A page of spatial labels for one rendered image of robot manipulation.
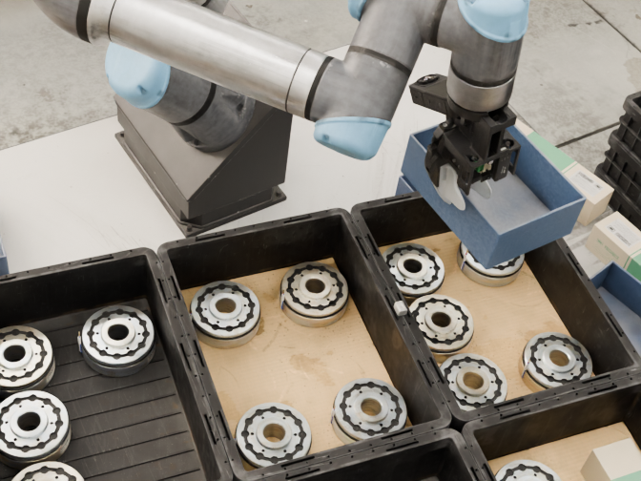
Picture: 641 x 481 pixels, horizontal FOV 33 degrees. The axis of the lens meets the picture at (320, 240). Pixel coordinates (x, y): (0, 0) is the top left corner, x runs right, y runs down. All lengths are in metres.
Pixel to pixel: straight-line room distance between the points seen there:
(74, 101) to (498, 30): 2.14
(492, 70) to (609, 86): 2.34
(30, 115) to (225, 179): 1.38
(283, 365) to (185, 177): 0.41
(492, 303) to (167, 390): 0.52
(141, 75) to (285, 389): 0.51
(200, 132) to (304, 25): 1.75
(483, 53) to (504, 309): 0.62
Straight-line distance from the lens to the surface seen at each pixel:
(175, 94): 1.67
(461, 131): 1.31
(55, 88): 3.22
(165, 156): 1.87
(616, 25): 3.79
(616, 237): 1.97
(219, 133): 1.76
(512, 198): 1.52
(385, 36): 1.18
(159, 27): 1.23
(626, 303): 1.95
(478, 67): 1.20
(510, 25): 1.16
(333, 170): 2.02
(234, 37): 1.21
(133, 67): 1.66
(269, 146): 1.83
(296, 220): 1.63
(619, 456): 1.54
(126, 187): 1.97
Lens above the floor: 2.13
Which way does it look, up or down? 49 degrees down
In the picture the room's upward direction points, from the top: 9 degrees clockwise
